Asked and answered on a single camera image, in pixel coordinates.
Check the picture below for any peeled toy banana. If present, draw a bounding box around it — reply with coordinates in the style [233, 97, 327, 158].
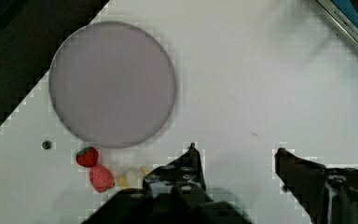
[117, 165, 149, 189]

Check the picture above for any pink toy strawberry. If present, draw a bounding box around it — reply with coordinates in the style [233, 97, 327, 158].
[89, 164, 116, 192]

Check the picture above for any round grey plate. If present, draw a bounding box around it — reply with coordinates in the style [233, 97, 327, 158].
[48, 21, 177, 148]

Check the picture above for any red toy strawberry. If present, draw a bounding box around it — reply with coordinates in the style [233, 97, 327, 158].
[76, 147, 99, 168]

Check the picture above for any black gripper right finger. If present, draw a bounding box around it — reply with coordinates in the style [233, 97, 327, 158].
[274, 147, 358, 224]

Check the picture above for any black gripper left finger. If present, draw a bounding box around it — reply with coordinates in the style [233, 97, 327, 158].
[85, 144, 252, 224]

